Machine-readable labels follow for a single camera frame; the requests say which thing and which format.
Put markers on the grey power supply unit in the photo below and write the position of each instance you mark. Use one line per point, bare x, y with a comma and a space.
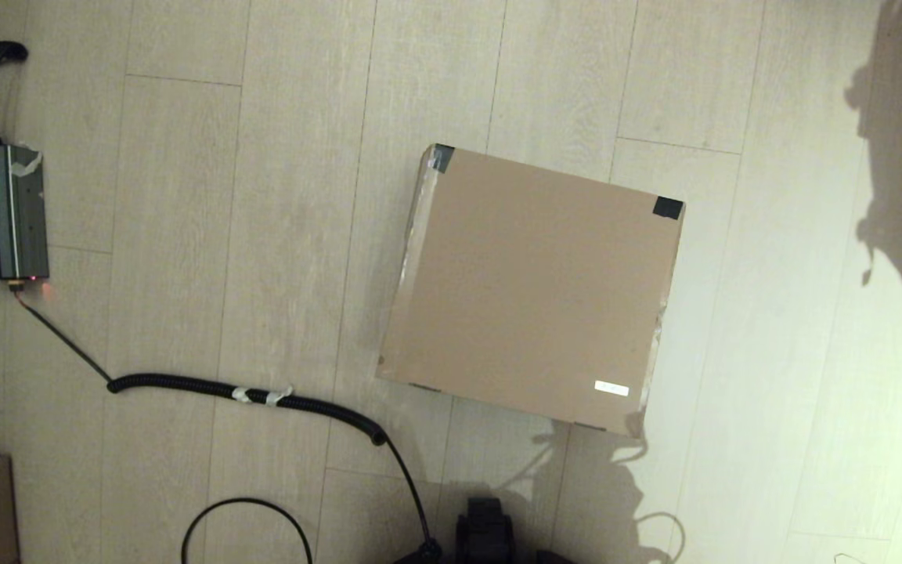
9, 211

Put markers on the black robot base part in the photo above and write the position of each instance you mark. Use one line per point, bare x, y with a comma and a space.
485, 533

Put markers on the brown cardboard shoe box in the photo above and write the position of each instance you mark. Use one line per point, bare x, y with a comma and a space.
529, 282

